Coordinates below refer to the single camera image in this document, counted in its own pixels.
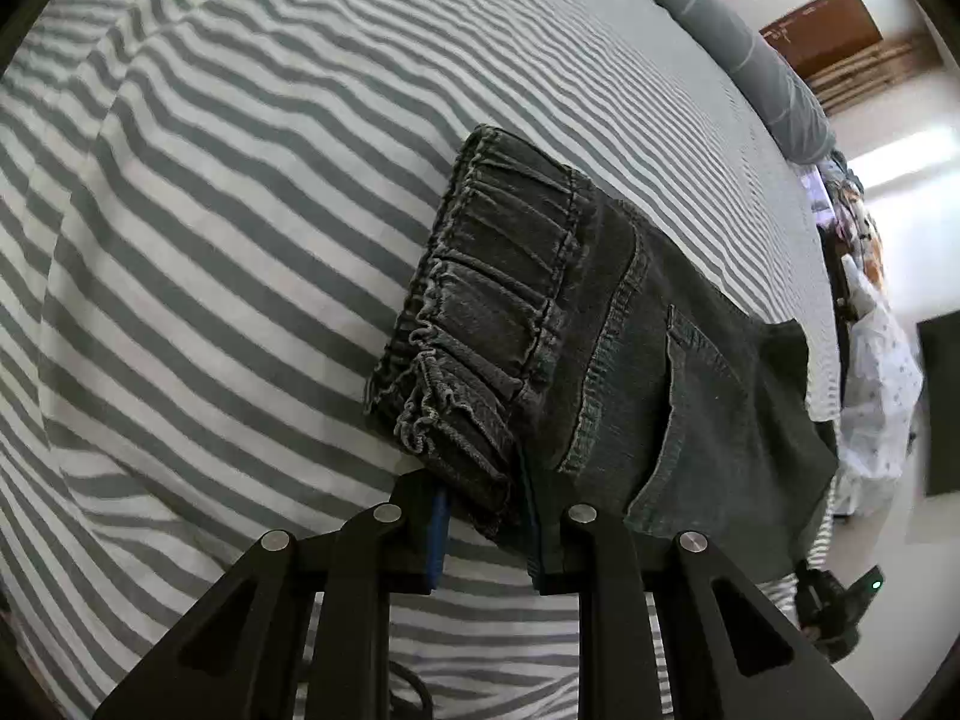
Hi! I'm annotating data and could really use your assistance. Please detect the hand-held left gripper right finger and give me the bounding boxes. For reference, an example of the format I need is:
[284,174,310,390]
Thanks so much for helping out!
[523,465,875,720]

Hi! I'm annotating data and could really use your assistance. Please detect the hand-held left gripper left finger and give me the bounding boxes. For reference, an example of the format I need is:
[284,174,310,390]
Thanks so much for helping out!
[94,469,452,720]

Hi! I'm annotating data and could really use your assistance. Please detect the dark grey denim pants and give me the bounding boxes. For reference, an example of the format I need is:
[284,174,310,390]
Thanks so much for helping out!
[363,124,839,584]

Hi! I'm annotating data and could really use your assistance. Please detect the white patterned cloth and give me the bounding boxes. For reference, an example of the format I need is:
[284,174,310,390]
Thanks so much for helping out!
[832,253,925,517]

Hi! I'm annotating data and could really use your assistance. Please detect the dark flat panel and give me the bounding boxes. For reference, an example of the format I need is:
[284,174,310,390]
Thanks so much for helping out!
[916,315,960,497]

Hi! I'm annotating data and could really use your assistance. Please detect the grey white striped bed sheet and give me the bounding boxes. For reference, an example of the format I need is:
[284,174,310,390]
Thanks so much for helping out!
[0,0,842,720]

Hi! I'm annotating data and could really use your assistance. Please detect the pile of colourful clothes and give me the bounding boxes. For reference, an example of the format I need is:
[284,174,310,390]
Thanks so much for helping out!
[801,150,887,301]

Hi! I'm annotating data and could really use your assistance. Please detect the brown wooden board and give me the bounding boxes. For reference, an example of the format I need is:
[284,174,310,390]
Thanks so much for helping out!
[759,0,884,77]

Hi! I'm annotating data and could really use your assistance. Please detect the black cable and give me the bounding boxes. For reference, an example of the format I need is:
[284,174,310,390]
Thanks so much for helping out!
[300,661,434,720]

